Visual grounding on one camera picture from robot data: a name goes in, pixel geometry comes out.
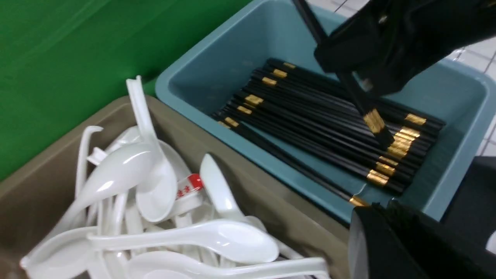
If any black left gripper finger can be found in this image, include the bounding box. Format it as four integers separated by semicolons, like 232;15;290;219
348;201;496;279
314;0;496;95

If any black chopstick gold band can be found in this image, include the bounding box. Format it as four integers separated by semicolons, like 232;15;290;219
293;0;394;150

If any black plastic serving tray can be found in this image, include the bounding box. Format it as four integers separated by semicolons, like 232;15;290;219
441;157;496;248

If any pile of black chopsticks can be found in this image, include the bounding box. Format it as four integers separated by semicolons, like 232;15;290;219
210;58;446;205

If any blue plastic chopstick bin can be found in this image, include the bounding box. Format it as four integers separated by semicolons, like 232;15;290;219
155;0;496;223

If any pile of white soup spoons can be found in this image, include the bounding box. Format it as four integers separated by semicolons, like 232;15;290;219
19;76;330;279

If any green backdrop cloth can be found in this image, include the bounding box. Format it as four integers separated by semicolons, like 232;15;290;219
0;0;248;180

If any olive plastic spoon bin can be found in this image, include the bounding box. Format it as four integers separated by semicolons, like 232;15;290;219
0;97;350;279

